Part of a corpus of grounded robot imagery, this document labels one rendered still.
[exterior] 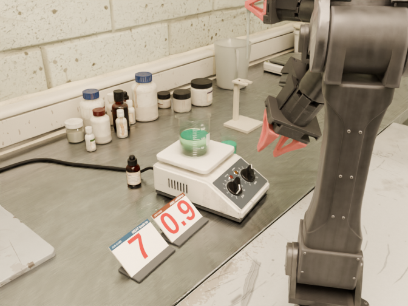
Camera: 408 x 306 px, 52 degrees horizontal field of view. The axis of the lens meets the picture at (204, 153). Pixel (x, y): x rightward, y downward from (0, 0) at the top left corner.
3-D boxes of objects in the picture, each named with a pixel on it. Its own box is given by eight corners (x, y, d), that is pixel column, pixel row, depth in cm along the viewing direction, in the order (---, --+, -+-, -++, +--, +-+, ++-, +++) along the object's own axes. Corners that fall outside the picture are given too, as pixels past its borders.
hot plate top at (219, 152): (236, 150, 86) (237, 146, 85) (206, 175, 77) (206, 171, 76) (187, 136, 91) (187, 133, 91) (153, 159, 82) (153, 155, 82)
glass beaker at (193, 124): (204, 144, 87) (204, 106, 83) (215, 158, 82) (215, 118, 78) (172, 149, 85) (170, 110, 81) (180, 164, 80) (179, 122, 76)
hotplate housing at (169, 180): (269, 192, 86) (272, 158, 83) (240, 225, 76) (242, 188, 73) (180, 164, 97) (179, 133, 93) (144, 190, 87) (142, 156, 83)
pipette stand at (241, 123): (263, 124, 117) (266, 80, 111) (247, 133, 112) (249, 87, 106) (240, 117, 122) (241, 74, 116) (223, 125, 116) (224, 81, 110)
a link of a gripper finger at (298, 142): (249, 135, 81) (274, 99, 75) (281, 146, 83) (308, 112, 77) (252, 159, 76) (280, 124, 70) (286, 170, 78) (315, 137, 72)
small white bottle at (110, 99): (105, 124, 117) (102, 95, 113) (113, 120, 120) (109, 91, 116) (115, 126, 116) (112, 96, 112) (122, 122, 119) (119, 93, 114)
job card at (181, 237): (209, 220, 78) (209, 202, 76) (179, 247, 71) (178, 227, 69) (182, 209, 81) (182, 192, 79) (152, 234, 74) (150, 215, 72)
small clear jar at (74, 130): (72, 145, 105) (69, 126, 103) (64, 139, 108) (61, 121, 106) (88, 139, 108) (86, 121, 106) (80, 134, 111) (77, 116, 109)
